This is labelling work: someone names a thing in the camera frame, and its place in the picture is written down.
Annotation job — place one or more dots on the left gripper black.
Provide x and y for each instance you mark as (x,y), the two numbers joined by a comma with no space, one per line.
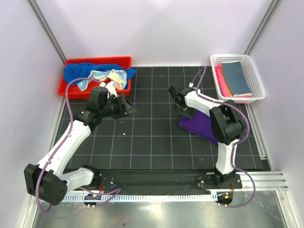
(126,109)

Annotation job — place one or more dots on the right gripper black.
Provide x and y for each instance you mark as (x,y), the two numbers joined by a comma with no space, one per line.
(189,113)

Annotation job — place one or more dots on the purple towel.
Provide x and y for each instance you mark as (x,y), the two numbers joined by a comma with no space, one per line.
(199,125)

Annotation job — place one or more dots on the pink microfiber towel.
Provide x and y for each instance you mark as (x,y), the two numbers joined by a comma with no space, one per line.
(223,85)

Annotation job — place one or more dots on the yellow tiger print towel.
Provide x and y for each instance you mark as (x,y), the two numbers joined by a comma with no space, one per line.
(235,79)

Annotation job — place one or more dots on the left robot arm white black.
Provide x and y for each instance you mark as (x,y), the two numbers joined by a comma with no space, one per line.
(46,180)

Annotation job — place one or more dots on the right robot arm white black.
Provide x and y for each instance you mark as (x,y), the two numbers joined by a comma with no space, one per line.
(227,125)

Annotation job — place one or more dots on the light blue white towel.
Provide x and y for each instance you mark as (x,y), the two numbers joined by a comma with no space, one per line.
(116,78)

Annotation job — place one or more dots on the white perforated plastic basket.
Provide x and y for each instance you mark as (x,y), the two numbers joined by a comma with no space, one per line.
(250,73)

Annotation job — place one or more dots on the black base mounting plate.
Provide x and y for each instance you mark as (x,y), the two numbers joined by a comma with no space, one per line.
(136,180)

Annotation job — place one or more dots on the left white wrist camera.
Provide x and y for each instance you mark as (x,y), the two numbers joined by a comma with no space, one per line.
(111,87)

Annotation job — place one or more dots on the white slotted cable duct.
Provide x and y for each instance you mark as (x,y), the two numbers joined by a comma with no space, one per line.
(82,196)

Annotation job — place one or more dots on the left aluminium corner post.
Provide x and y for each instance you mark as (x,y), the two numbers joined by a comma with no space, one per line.
(47,29)

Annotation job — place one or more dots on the aluminium corner post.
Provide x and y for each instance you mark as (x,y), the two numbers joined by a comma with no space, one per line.
(47,29)
(269,13)

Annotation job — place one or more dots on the right aluminium corner post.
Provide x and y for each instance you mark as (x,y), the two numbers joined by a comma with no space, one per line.
(269,13)

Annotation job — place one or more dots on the aluminium front rail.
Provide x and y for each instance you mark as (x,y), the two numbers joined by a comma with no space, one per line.
(253,180)

